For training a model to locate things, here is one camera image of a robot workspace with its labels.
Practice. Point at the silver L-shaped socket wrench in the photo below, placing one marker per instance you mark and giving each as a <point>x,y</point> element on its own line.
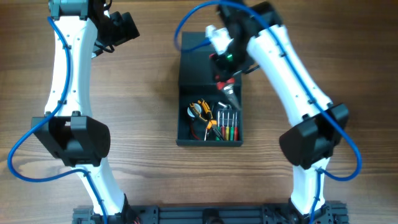
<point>224,105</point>

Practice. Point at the orange black long-nose pliers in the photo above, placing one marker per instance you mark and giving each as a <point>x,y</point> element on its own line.
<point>206,117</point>

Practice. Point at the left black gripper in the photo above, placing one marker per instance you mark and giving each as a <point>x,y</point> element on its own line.
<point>125,26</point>

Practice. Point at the round black tape measure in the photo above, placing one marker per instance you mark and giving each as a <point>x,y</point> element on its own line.
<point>193,113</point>

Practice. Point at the clear case coloured screwdrivers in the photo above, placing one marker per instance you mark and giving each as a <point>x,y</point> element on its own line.
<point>228,124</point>

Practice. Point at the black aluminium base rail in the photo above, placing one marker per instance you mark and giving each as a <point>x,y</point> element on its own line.
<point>330,212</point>

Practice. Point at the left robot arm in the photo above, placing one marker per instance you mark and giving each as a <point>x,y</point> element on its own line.
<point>84,30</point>

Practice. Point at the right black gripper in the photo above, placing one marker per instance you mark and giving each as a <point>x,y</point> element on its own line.
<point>224,74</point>

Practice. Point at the dark green box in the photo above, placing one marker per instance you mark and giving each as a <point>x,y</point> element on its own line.
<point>195,82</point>

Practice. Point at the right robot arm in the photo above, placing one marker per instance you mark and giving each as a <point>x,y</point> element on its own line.
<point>257,36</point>

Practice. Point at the red handled snips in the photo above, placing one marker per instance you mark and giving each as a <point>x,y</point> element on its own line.
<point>228,88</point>

